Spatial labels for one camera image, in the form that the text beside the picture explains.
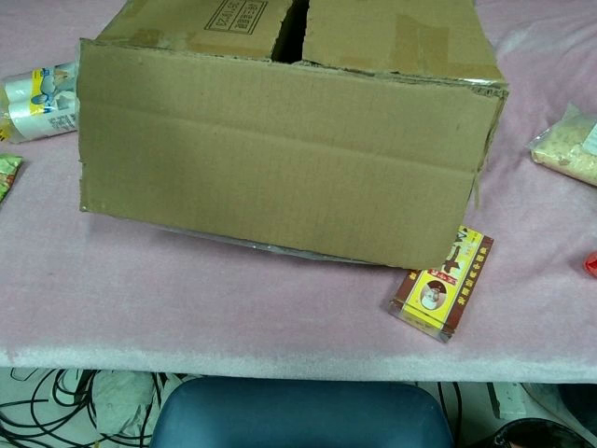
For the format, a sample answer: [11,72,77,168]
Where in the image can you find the black floor cables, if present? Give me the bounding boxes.
[0,368,162,448]

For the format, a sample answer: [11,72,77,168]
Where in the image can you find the clear bag of beige grains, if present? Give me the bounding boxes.
[526,103,597,187]

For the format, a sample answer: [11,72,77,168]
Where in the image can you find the green snack packet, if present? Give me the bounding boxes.
[0,152,24,204]

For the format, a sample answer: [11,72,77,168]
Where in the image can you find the pack of white bag rolls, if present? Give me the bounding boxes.
[0,60,79,144]

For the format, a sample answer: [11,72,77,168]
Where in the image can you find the red yellow small carton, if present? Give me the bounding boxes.
[387,226,494,345]

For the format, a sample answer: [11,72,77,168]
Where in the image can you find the brown cardboard box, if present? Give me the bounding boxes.
[76,0,510,272]

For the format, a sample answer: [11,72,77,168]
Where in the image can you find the pink tablecloth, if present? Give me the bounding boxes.
[0,0,597,385]

